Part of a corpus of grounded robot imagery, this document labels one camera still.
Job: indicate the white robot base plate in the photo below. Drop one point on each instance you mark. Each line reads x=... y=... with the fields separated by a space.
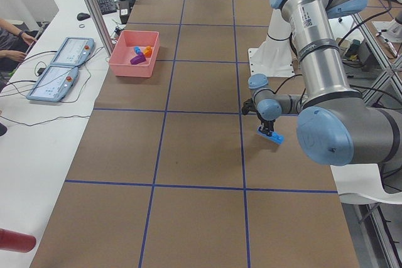
x=273 y=57

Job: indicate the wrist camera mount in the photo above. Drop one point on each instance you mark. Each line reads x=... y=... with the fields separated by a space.
x=247 y=107

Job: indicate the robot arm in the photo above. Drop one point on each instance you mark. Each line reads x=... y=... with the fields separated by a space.
x=334 y=125

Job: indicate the black keyboard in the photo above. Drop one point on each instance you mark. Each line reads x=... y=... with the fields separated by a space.
x=106 y=6

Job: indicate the teach pendant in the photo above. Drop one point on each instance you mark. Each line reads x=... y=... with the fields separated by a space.
x=74 y=51
x=53 y=84

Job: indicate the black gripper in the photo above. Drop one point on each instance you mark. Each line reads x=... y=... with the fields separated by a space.
x=266 y=123

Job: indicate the aluminium frame post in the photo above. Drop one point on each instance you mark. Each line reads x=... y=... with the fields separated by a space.
x=100 y=25

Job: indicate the small blue block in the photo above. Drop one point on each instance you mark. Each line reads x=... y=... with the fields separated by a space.
x=137 y=50

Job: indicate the brown paper table mat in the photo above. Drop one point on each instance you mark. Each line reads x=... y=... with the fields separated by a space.
x=169 y=173

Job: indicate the lower teach pendant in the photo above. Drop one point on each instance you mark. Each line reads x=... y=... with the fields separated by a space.
x=53 y=84

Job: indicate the long blue block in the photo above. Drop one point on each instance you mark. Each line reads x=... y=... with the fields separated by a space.
x=276 y=138

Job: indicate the black computer mouse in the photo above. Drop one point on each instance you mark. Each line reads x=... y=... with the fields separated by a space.
x=83 y=16

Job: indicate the red bottle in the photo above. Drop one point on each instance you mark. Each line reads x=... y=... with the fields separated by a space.
x=16 y=242

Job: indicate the purple block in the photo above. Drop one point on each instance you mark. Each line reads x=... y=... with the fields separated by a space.
x=140 y=58

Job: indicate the pink plastic box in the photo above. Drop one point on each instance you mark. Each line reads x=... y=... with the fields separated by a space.
x=119 y=61

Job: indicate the upper teach pendant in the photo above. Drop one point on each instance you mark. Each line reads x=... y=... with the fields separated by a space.
x=74 y=51

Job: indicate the orange block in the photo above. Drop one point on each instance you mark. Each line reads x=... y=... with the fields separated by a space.
x=148 y=51

